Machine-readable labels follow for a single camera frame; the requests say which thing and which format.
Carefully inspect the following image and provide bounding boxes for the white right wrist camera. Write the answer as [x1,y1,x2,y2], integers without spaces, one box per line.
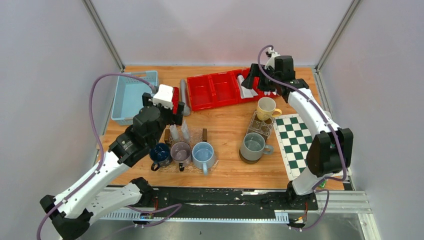
[265,47,280,69]

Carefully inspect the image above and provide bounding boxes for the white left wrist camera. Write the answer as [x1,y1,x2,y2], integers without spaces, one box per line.
[152,84,174,109]

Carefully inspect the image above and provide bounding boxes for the light blue mug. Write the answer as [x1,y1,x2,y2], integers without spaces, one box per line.
[191,141,217,176]

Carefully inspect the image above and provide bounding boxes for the red glitter microphone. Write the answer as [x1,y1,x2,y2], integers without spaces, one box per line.
[172,87,180,114]

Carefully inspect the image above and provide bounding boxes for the red bin with toothpaste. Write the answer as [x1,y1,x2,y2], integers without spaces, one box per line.
[231,68,278,103]

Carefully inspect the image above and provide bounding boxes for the white toothpaste tube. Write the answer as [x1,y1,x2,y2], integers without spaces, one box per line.
[169,124,180,141]
[236,74,258,99]

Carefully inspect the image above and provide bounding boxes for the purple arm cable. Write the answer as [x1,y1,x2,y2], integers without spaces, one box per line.
[36,73,183,240]
[257,44,349,232]

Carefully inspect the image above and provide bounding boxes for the silver microphone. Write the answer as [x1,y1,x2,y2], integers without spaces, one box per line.
[180,79,191,117]

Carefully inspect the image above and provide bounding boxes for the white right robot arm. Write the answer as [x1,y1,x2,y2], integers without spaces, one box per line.
[241,55,354,209]

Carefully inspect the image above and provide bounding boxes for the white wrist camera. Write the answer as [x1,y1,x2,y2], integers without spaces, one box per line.
[265,47,280,69]
[152,84,174,109]

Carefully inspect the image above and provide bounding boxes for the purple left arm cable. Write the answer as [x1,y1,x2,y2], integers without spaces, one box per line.
[36,73,183,240]

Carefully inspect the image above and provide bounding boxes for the purple grey mug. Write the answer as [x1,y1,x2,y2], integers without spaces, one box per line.
[170,141,192,172]

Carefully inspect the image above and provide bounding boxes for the left aluminium frame post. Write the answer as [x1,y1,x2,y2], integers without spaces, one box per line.
[82,0,126,72]

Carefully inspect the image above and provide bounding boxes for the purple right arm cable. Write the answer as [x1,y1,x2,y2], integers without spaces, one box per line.
[257,44,349,232]

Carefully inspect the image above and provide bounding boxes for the aluminium corner frame post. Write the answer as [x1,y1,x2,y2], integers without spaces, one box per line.
[315,0,363,72]

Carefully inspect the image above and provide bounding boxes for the clear textured plastic sheet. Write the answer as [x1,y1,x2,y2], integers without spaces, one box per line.
[245,110,275,141]

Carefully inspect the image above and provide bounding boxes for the cream yellow mug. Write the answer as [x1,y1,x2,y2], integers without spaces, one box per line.
[256,97,282,121]

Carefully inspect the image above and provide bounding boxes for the grey toothpaste tube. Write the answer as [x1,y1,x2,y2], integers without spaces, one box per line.
[181,120,191,142]

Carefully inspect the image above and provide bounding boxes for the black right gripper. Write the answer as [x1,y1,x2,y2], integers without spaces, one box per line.
[241,64,280,93]

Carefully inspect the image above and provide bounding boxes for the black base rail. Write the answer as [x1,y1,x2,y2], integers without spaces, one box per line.
[134,187,318,219]

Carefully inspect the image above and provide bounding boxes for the green white chessboard mat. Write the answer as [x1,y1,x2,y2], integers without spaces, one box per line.
[272,113,352,183]

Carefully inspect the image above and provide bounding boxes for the light blue plastic basket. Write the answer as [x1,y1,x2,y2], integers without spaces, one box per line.
[111,76,153,126]

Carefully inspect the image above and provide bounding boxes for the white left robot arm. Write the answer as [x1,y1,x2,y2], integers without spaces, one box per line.
[40,93,185,240]

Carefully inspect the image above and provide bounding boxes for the orange green tape roll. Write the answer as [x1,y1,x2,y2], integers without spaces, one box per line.
[317,179,327,189]

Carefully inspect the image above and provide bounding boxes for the dark blue mug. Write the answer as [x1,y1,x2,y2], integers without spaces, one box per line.
[149,143,173,172]

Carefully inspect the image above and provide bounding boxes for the brown oval wooden tray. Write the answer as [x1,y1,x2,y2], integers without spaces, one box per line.
[239,110,275,164]

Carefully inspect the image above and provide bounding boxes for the grey green mug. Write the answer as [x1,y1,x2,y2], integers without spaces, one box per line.
[239,132,274,164]

